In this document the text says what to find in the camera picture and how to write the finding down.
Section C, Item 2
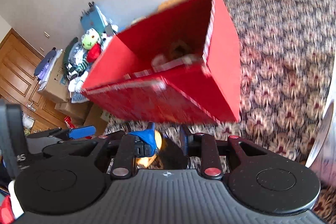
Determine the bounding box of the yellow round tin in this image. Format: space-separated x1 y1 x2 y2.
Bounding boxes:
135 130 189 170

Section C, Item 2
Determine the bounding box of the blue patterned cloth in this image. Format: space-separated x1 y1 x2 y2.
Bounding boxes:
70 92 89 104

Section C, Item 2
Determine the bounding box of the cardboard box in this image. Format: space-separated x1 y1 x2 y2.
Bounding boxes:
37 50 69 103

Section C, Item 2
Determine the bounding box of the striped plush doll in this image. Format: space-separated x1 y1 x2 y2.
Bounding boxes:
63 37 91 93

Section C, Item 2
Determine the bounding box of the wooden door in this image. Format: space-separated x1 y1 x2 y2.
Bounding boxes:
1 29 66 132

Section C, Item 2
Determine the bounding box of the red fabric storage box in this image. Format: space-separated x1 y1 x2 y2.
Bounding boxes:
81 0 241 124

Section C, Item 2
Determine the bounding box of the clear tape roll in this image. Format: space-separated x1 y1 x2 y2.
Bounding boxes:
151 54 170 69

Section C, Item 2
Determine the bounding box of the green frog plush toy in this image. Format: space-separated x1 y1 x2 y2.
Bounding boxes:
81 28 101 50

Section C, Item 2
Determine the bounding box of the white panda plush toy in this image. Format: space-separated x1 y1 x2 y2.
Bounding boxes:
100 32 113 51

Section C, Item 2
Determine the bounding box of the brown pine cone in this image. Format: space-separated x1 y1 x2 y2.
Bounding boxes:
169 40 190 60

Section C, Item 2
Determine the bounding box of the blue tin box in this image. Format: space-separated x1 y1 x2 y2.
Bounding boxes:
80 2 108 34

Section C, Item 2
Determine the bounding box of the floral patterned tablecloth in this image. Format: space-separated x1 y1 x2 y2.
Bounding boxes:
105 0 336 222

